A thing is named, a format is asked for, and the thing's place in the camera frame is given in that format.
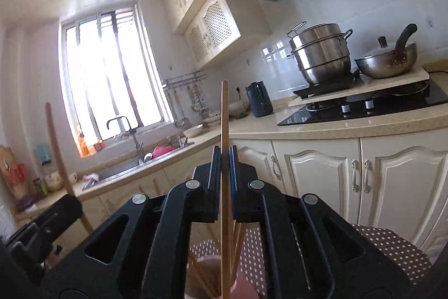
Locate red pot holder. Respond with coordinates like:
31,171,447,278
6,164,27,186

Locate teal box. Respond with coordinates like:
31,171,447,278
36,144,53,165

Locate hanging steel utensils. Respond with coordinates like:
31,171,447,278
190,83,209,116

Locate pink dish cloth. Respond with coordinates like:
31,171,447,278
82,172,102,189

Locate pink bowl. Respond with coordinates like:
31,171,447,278
151,144,176,160

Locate grey bowl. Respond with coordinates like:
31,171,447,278
229,101,250,119

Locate white bowl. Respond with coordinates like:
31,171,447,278
182,123,204,138

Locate slender bamboo chopstick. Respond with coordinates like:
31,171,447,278
220,81,232,299
44,102,95,235

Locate beige stone countertop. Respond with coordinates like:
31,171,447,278
15,102,448,220

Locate dark blue kettle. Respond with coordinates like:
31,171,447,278
244,81,274,118

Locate steel faucet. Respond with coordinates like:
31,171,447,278
106,116,144,164

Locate steel wok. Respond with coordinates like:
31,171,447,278
354,24,419,79

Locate pink cup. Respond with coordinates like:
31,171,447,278
185,259,260,299

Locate steel ladle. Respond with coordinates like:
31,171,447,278
173,88,186,128

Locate steel steamer pot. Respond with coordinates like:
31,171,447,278
286,21,354,86

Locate bunch of wooden chopsticks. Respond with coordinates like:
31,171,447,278
188,221,246,299

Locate wooden cutting board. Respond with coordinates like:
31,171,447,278
0,144,29,202

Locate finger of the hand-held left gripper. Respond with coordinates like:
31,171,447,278
31,195,83,251

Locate cream lattice-door wall cabinet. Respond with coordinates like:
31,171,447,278
183,0,270,70

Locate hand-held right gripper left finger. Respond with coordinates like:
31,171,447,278
40,145,223,299

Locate small dark jar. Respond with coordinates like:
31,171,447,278
33,178,48,198

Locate black gas stove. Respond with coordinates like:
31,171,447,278
277,78,448,126

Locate beige stone slab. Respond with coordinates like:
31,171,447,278
287,66,431,107

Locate barred kitchen window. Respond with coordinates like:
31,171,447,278
59,4,176,158

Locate steel sink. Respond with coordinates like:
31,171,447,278
82,141,195,192

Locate black induction cooker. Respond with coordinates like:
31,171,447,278
293,69,361,98

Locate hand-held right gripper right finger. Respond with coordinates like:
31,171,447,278
229,145,414,299

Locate cream stove base cabinets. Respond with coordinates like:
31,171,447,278
210,134,448,251

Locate orange bottle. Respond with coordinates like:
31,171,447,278
75,125,90,158

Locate cream sink base cabinets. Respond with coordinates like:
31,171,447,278
21,145,225,251

